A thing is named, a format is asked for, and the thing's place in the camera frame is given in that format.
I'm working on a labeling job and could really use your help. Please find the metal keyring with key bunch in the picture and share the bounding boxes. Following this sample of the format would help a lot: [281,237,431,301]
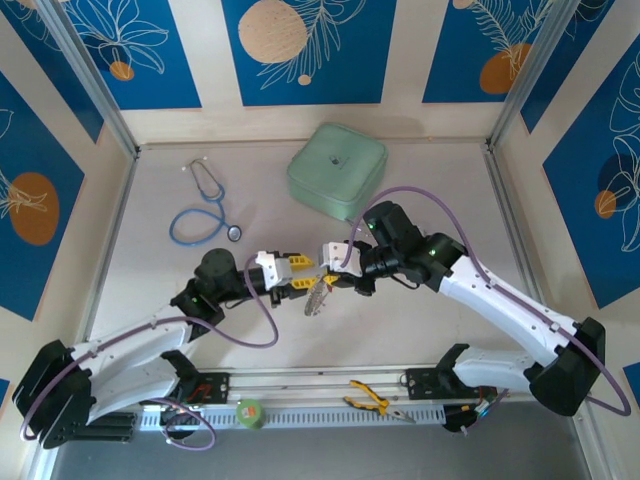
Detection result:
[303,274,331,317]

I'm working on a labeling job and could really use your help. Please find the blue stethoscope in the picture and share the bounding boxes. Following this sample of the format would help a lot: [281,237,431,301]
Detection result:
[168,158,244,248]

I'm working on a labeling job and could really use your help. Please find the mint green zip pouch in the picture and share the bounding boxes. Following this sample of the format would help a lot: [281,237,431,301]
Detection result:
[286,122,390,218]

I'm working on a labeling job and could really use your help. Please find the green tape roll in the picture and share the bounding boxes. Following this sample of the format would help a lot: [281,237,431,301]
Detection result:
[235,396,267,432]

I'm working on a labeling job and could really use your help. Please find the black aluminium extrusion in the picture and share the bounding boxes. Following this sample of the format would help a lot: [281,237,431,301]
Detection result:
[87,412,137,444]

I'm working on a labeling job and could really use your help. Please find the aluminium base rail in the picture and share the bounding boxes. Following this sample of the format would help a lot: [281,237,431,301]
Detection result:
[197,368,592,402]

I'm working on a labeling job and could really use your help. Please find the aluminium table side rail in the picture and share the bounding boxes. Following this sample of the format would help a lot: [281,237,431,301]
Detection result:
[482,143,556,321]
[74,149,141,366]

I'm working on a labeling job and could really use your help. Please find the yellow handled pliers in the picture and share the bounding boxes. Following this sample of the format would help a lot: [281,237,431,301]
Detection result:
[342,379,418,425]

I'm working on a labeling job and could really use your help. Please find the grey slotted cable duct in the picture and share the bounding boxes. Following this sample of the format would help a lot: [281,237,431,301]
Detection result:
[138,402,447,432]

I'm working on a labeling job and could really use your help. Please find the purple cable loop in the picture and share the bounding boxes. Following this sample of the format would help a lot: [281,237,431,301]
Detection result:
[158,398,219,454]

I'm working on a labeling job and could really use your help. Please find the aluminium frame post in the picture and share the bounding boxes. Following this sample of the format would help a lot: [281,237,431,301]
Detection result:
[38,0,142,157]
[485,0,585,151]

